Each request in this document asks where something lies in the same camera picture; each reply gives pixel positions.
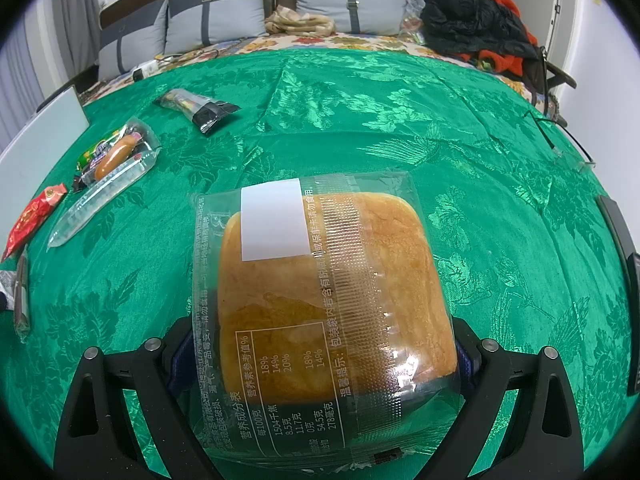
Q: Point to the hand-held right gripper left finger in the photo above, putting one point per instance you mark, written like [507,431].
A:
[181,356]

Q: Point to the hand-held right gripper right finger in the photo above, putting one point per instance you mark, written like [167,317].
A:
[465,360]

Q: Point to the brown chocolate bar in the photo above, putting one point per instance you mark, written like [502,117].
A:
[77,182]

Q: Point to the bread roll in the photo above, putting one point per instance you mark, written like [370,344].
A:
[117,155]

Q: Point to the green sausage packet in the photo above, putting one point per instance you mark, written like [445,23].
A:
[90,156]

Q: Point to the long black clear snack packet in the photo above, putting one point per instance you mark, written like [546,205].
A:
[210,112]

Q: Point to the brown stick snack packet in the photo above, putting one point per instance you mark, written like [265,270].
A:
[21,300]

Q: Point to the long clear plastic packet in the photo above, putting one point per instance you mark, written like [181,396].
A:
[85,210]

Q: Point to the silver snack packet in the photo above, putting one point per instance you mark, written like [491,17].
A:
[6,282]

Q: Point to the red snack packet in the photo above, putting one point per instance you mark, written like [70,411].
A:
[32,217]

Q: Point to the thin-framed eyeglasses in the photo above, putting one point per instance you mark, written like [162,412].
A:
[542,127]

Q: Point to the green floral blanket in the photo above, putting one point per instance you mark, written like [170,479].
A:
[375,125]

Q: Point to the white board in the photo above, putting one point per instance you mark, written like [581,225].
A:
[45,125]

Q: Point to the black chair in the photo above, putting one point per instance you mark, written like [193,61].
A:
[542,70]

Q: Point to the floral bedsheet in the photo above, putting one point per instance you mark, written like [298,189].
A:
[360,40]

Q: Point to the black jacket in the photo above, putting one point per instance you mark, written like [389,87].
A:
[470,20]

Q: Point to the clear plastic bag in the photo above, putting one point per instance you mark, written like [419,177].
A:
[412,20]

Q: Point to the grey curtain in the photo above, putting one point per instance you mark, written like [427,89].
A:
[40,35]

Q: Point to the beige patterned cloth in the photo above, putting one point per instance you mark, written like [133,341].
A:
[300,22]

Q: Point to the red orange garment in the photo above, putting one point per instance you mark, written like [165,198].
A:
[505,2]

